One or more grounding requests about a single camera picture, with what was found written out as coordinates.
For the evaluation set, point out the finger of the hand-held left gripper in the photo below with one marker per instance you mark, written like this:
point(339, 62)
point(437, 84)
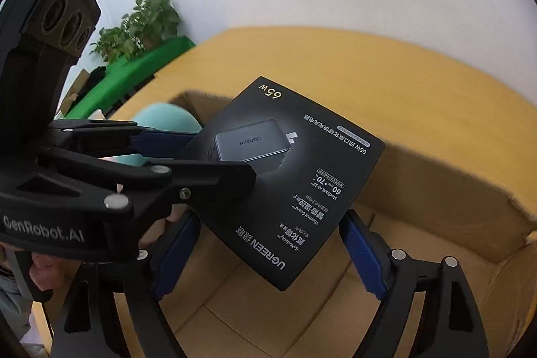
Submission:
point(218, 173)
point(163, 142)

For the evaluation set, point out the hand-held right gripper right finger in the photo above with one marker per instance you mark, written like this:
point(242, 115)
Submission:
point(361, 257)

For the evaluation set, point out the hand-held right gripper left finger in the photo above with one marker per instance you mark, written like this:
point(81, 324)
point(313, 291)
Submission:
point(174, 257)

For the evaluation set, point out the black charger box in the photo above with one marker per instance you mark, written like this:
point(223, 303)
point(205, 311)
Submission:
point(293, 182)

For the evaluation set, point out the brown cardboard box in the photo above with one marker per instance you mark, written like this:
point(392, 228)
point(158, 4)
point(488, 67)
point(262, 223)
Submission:
point(440, 190)

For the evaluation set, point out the wooden desktop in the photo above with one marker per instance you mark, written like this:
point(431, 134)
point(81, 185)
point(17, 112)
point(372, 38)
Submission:
point(377, 81)

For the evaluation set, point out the person's left hand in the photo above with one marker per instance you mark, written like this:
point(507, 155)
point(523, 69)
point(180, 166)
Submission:
point(42, 278)

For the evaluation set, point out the teal round object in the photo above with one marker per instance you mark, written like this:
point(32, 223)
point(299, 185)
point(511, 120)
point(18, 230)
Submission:
point(168, 117)

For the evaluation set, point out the small cardboard carton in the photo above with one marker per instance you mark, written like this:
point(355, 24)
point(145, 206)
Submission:
point(75, 89)

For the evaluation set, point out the black bag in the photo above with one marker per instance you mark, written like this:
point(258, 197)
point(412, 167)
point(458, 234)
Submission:
point(95, 78)

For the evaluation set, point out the green cloth covered bench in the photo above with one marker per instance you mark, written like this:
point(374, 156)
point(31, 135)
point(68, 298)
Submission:
point(138, 68)

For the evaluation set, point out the small green potted plant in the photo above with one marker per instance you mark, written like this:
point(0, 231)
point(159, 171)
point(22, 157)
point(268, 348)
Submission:
point(110, 43)

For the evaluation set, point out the large green potted plant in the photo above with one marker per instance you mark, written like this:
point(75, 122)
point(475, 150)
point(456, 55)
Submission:
point(153, 18)

